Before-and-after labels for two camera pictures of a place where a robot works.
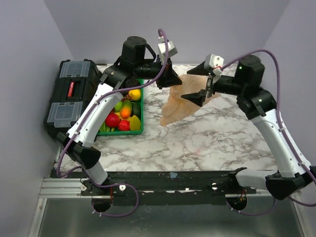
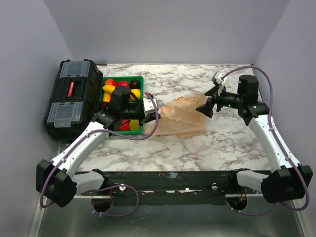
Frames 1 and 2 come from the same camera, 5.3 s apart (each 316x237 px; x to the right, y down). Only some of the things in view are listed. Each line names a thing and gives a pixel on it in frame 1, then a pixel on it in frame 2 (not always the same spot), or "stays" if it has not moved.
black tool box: [73, 87] stays
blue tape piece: [173, 175] stays
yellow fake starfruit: [135, 123] stays
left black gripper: [168, 77] → [151, 117]
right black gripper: [199, 97] → [207, 108]
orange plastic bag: [176, 107] → [179, 117]
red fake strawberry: [124, 125] stays
